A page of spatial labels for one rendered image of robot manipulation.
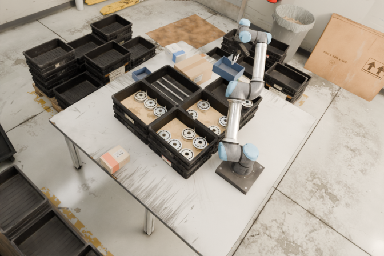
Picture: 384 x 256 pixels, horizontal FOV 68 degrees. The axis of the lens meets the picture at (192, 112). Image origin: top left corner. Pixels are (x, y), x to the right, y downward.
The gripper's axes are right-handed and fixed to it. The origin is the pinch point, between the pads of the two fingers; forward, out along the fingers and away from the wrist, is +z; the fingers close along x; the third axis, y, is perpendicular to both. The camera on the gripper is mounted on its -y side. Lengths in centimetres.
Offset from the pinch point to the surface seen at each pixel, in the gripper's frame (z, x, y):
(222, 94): 30.1, 2.6, -0.6
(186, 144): 35, 65, -13
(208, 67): 25.6, -12.3, 27.4
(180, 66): 27, 5, 46
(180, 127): 35, 56, 0
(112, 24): 61, -32, 183
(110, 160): 45, 107, 17
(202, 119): 33, 37, -6
